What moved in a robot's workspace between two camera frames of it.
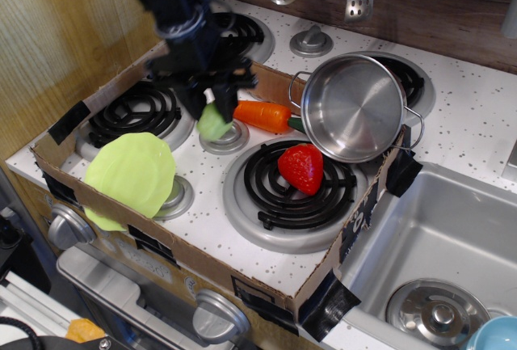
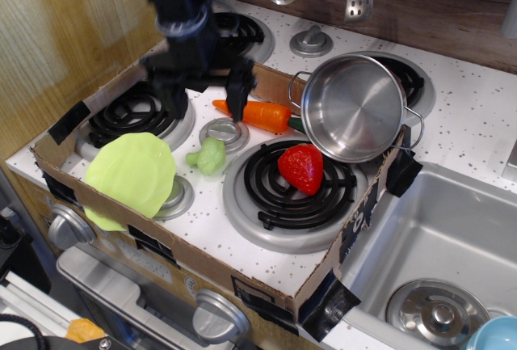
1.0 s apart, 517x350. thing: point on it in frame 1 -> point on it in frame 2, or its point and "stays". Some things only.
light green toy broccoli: [210, 124] -> [210, 158]
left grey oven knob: [67, 229] stays
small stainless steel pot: [353, 107] stays
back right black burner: [418, 89] stays
